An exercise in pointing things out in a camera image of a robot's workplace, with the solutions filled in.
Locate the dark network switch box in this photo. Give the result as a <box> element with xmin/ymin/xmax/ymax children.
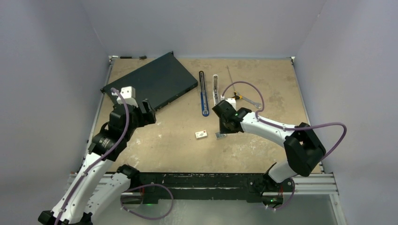
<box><xmin>100</xmin><ymin>52</ymin><xmax>198</xmax><ymax>111</ymax></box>

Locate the silver open-end wrench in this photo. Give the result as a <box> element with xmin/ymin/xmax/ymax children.
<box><xmin>241</xmin><ymin>96</ymin><xmax>262</xmax><ymax>109</ymax></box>

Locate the yellow black T-handle hex key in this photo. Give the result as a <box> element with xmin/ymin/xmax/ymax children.
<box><xmin>226</xmin><ymin>66</ymin><xmax>242</xmax><ymax>100</ymax></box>

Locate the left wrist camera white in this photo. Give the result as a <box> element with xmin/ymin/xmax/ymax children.
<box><xmin>119</xmin><ymin>86</ymin><xmax>138</xmax><ymax>107</ymax></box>

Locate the blue black stapler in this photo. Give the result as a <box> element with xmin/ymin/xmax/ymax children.
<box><xmin>199</xmin><ymin>71</ymin><xmax>209</xmax><ymax>117</ymax></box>

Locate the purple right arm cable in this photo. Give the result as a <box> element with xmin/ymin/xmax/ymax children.
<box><xmin>221</xmin><ymin>81</ymin><xmax>347</xmax><ymax>212</ymax></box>

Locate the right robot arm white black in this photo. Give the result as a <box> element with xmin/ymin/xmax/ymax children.
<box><xmin>213</xmin><ymin>100</ymin><xmax>326</xmax><ymax>191</ymax></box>

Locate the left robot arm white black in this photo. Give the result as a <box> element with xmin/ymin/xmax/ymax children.
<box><xmin>38</xmin><ymin>98</ymin><xmax>156</xmax><ymax>225</ymax></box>

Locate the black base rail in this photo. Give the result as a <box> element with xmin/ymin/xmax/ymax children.
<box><xmin>110</xmin><ymin>172</ymin><xmax>294</xmax><ymax>204</ymax></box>

